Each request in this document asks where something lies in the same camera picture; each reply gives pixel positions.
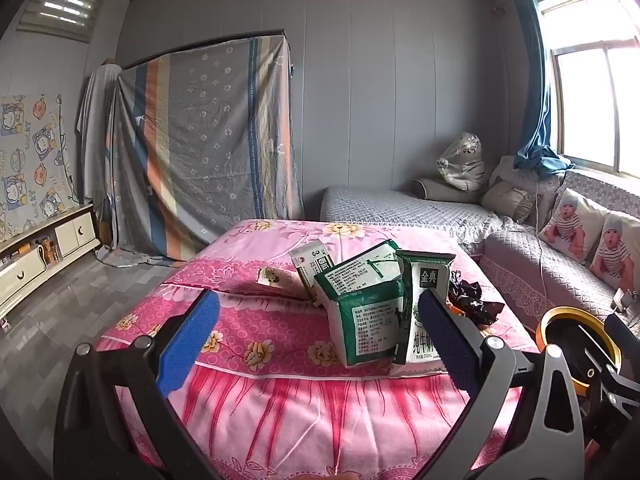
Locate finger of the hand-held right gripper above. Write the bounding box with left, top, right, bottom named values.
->
left=602, top=311, right=640, bottom=343
left=585, top=360, right=640, bottom=456

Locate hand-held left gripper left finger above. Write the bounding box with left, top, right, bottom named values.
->
left=52, top=289, right=236, bottom=480

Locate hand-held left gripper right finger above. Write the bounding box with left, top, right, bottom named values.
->
left=416, top=288, right=587, bottom=480

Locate black bin with gold rim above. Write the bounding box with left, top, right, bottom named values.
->
left=536, top=305, right=623, bottom=397

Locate green and white milk carton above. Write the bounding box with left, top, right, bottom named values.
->
left=313, top=240, right=407, bottom=367
left=390, top=250, right=457, bottom=379

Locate white charger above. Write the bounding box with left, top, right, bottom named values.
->
left=612, top=287, right=640, bottom=312

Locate dark crumpled wrapper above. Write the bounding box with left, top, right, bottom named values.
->
left=446, top=270, right=507, bottom=332

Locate baby print pillow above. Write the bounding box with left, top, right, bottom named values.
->
left=589, top=210, right=640, bottom=294
left=537, top=187, right=609, bottom=264

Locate small pink panda box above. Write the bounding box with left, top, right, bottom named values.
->
left=257, top=266, right=302, bottom=292

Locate pink floral bedsheet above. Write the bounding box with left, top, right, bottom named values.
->
left=95, top=217, right=542, bottom=480

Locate white medicine box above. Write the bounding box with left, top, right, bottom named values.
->
left=288, top=240, right=331, bottom=302

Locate grey quilted sofa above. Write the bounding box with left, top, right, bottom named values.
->
left=320, top=154, right=640, bottom=338

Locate grey cushion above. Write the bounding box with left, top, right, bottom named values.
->
left=487, top=155, right=532, bottom=189
left=479, top=180, right=537, bottom=224

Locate grey bolster pillow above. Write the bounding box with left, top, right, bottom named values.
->
left=411, top=176, right=484, bottom=205

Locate white low cabinet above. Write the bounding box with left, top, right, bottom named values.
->
left=0, top=202, right=103, bottom=319

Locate plastic bag with tiger plush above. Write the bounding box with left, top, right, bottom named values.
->
left=436, top=131, right=486, bottom=192

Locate striped floral hanging sheet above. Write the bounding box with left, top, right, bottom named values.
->
left=107, top=35, right=306, bottom=267

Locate window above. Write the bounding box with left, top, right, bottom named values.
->
left=536, top=0, right=640, bottom=182

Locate white hanging cloth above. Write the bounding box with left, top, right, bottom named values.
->
left=75, top=61, right=124, bottom=207

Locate blue curtain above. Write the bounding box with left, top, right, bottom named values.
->
left=511, top=0, right=576, bottom=177

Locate grey window blind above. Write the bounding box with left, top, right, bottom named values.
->
left=17, top=0, right=109, bottom=44

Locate white cable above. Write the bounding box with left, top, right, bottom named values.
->
left=531, top=180, right=547, bottom=243

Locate cartoon wall poster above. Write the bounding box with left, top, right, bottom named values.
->
left=0, top=92, right=79, bottom=242

